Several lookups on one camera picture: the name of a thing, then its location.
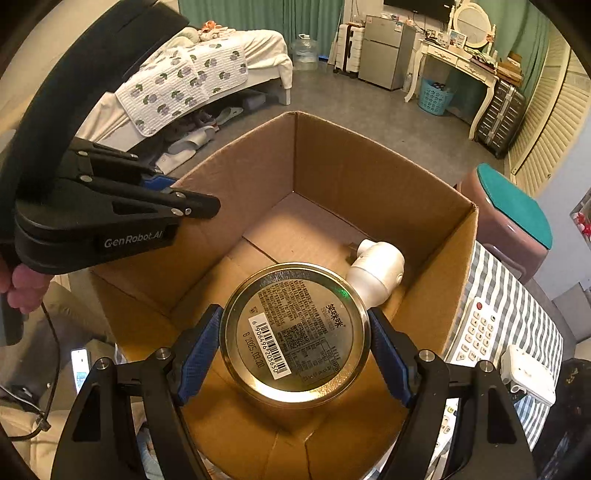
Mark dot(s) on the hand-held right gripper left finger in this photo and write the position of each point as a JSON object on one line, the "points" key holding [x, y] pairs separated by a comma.
{"points": [[199, 355]]}

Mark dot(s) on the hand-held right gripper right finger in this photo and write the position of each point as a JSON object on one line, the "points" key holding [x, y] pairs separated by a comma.
{"points": [[392, 360]]}

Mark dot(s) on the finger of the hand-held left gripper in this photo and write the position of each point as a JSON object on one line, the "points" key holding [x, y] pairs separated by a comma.
{"points": [[194, 206], [157, 182]]}

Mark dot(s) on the white security camera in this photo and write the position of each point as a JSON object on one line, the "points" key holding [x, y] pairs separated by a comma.
{"points": [[374, 272]]}

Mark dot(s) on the white remote control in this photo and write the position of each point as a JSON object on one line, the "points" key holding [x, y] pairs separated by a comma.
{"points": [[480, 327]]}

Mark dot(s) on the round gold tin can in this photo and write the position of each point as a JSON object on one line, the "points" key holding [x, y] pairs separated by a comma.
{"points": [[295, 332]]}

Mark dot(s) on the white power adapter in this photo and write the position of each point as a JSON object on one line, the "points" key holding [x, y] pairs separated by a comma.
{"points": [[526, 369]]}

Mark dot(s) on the brown cardboard box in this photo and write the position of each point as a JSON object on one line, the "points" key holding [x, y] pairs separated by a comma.
{"points": [[323, 152]]}

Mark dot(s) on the person's left hand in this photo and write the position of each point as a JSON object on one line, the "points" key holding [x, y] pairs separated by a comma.
{"points": [[25, 288]]}

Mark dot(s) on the white slipper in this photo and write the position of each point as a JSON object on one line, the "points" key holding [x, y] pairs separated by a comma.
{"points": [[173, 160], [194, 139]]}

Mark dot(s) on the grey slipper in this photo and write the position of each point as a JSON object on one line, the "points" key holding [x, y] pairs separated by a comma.
{"points": [[228, 115]]}

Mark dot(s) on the flower printed blanket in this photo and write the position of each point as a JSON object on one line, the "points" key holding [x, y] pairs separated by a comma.
{"points": [[184, 78]]}

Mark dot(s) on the smartphone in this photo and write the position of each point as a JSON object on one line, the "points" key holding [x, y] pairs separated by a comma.
{"points": [[79, 369]]}

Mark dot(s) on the checked tablecloth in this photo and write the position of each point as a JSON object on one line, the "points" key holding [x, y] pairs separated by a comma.
{"points": [[517, 295]]}

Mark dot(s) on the orange soft toy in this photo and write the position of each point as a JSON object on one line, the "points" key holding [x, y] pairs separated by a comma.
{"points": [[214, 30]]}

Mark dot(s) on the white bed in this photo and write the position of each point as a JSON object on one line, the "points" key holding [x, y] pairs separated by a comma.
{"points": [[263, 50]]}

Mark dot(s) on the pink plastic stool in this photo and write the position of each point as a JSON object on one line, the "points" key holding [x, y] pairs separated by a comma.
{"points": [[475, 203]]}

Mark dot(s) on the dark floral cloth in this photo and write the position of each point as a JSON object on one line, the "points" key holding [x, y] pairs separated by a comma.
{"points": [[572, 401]]}

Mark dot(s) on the clear water jug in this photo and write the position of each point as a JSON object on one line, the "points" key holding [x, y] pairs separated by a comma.
{"points": [[304, 50]]}

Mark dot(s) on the green curtain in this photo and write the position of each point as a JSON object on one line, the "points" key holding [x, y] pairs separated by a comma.
{"points": [[258, 18]]}

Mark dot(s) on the teal seat cushion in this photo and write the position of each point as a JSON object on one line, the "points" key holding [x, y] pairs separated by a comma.
{"points": [[512, 203]]}

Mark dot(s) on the white suitcase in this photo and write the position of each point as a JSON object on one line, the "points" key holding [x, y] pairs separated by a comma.
{"points": [[348, 46]]}

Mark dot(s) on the clear plastic bottle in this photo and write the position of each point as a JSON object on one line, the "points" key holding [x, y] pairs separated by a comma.
{"points": [[407, 83]]}

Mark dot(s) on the grey mini fridge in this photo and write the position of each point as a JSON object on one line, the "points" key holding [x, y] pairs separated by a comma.
{"points": [[385, 50]]}

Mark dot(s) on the dark ribbed suitcase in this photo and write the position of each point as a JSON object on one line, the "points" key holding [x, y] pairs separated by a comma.
{"points": [[501, 120]]}

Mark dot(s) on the blue plastic basket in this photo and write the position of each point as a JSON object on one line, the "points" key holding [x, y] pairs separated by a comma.
{"points": [[435, 97]]}

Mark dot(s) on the cream louvered doors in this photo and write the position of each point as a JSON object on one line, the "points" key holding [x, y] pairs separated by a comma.
{"points": [[554, 115]]}

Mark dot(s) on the black television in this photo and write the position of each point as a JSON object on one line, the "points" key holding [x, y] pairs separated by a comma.
{"points": [[415, 7]]}

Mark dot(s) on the white dressing table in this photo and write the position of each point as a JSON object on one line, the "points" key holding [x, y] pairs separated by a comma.
{"points": [[457, 60]]}

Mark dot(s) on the oval white mirror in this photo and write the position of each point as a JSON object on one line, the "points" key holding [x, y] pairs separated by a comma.
{"points": [[473, 21]]}

